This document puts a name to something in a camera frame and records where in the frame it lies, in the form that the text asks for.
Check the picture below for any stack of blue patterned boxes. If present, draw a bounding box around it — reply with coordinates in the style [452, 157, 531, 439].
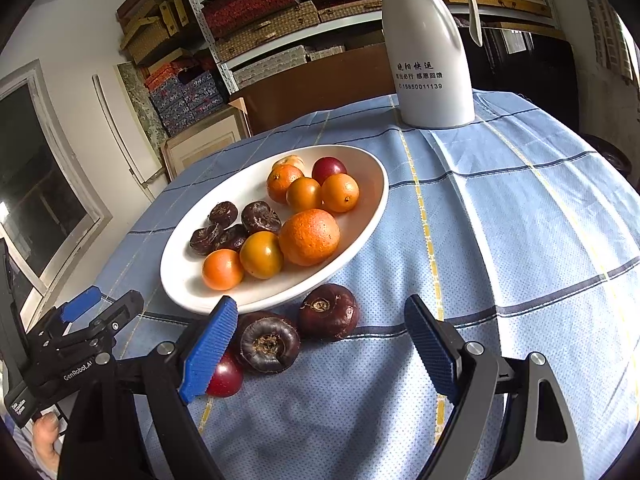
[142, 57, 228, 136]

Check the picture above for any white curved strip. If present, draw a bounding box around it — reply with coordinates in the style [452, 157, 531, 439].
[92, 74, 156, 188]

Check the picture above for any smooth yellow-orange citrus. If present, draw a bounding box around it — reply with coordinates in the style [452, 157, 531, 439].
[239, 231, 285, 280]

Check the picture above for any brown wooden board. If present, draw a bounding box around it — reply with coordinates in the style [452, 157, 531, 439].
[230, 42, 398, 136]

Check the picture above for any large dark water chestnut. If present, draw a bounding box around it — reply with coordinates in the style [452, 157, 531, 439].
[298, 283, 360, 342]
[231, 311, 302, 375]

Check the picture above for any smooth orange citrus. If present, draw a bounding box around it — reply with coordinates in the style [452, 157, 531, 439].
[321, 173, 360, 213]

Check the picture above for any red plum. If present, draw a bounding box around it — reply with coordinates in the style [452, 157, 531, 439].
[206, 350, 245, 398]
[312, 157, 348, 186]

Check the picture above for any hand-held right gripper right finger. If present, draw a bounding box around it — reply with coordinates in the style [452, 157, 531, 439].
[404, 294, 586, 480]

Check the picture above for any person's left hand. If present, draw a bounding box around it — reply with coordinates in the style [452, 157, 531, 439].
[32, 412, 69, 479]

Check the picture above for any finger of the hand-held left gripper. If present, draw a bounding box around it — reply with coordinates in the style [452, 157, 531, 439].
[60, 290, 145, 361]
[27, 286, 102, 348]

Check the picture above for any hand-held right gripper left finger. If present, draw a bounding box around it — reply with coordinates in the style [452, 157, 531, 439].
[59, 296, 239, 480]

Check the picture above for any rough orange mandarin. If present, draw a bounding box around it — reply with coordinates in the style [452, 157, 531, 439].
[202, 249, 245, 291]
[266, 164, 305, 204]

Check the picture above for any green marble slab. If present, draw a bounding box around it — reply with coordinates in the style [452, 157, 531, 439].
[117, 60, 171, 161]

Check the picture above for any large rough orange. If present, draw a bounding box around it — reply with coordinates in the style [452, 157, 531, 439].
[278, 208, 341, 267]

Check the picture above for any light wooden picture frame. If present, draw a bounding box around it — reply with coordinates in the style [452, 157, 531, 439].
[161, 107, 251, 181]

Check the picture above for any white oval plate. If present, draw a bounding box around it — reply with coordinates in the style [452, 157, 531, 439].
[160, 145, 390, 316]

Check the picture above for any stack of woven flat boxes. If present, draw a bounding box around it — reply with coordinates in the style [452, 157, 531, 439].
[117, 0, 556, 86]

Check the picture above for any small smooth kumquat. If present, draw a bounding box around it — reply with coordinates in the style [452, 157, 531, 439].
[286, 177, 323, 213]

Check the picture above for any white framed window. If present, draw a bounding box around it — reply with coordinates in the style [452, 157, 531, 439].
[0, 59, 113, 321]

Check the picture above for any white thermos jug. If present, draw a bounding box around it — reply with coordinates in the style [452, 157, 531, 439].
[373, 0, 484, 128]

